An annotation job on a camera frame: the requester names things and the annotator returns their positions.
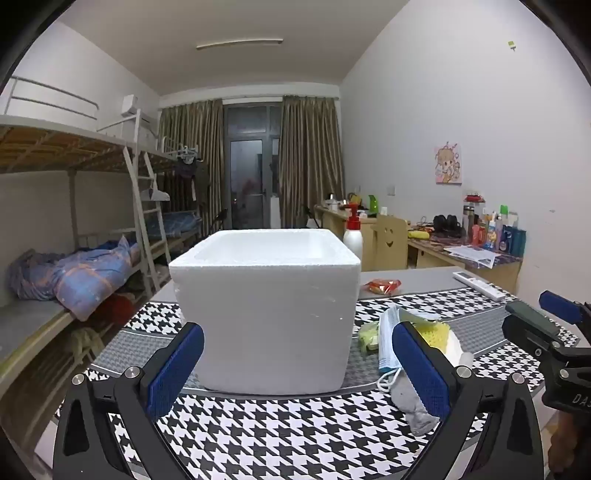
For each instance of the blue plaid quilt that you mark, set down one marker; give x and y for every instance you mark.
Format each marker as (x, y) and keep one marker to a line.
(78, 277)

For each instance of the blue face mask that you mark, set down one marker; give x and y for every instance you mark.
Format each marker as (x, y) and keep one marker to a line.
(387, 337)

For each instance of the white pump bottle red cap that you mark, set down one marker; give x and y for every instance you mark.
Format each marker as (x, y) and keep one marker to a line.
(353, 235)

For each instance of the pink cartoon wall poster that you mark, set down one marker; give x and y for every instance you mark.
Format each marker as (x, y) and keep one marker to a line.
(448, 164)

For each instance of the ceiling tube light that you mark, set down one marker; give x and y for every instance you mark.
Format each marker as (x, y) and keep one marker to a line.
(240, 44)

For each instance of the black headphones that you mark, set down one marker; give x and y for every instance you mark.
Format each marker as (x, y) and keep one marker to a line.
(447, 224)

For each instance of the white air conditioner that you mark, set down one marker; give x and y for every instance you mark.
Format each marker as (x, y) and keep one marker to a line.
(136, 108)

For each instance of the printed paper sheets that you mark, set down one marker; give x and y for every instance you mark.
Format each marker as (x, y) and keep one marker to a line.
(471, 254)

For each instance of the yellow sponge cloth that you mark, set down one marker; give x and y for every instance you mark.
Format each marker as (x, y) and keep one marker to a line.
(436, 334)

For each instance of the grey sock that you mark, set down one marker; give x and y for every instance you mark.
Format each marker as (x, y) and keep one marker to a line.
(411, 410)

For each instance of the red snack packet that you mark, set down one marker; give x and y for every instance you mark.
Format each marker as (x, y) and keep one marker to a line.
(381, 286)

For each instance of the white remote control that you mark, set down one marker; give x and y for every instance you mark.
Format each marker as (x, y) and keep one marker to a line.
(480, 286)

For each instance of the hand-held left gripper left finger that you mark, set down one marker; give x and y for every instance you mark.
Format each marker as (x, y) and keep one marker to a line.
(178, 364)

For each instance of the brown curtain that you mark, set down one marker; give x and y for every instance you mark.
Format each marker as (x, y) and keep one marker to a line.
(189, 134)
(311, 147)

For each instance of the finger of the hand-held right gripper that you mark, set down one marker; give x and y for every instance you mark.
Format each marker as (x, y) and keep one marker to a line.
(531, 323)
(559, 305)

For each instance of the white bed ladder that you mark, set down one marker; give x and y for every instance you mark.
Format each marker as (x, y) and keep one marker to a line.
(147, 221)

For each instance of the white metal bunk bed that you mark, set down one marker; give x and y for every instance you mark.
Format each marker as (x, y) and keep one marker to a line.
(69, 147)
(182, 224)

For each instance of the hanging dark clothes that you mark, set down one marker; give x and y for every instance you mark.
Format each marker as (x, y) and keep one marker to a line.
(187, 173)

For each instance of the houndstooth table mat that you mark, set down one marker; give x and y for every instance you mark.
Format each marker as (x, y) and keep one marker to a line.
(277, 438)

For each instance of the yellow cloth on desk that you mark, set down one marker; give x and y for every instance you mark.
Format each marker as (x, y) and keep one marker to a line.
(418, 234)

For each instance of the wooden desk with patterned top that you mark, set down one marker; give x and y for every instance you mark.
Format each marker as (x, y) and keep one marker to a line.
(485, 272)

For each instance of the white tissue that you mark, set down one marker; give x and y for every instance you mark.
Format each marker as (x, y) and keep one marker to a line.
(455, 348)

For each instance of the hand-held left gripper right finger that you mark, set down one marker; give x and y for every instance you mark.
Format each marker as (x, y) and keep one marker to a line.
(418, 369)

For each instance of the group of toiletry bottles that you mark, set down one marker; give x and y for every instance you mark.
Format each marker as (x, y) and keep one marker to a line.
(498, 230)

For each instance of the red cloth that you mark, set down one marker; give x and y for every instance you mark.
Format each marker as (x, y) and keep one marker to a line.
(119, 308)

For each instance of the green snack packet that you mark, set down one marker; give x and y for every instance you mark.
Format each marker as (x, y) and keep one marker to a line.
(368, 334)

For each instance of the white plastic bag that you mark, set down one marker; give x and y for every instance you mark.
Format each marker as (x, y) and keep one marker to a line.
(154, 194)

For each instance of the person's right hand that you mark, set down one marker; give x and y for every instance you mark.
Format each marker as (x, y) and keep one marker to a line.
(568, 443)

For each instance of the green plastic item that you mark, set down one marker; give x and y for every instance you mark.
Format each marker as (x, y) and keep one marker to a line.
(373, 202)

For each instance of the glass balcony door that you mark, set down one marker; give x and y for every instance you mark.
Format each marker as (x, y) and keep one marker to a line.
(249, 161)

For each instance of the white foam box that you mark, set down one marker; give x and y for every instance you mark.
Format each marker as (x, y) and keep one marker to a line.
(268, 314)

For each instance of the wooden chair with smiley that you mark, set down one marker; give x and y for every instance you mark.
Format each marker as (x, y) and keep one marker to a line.
(390, 240)

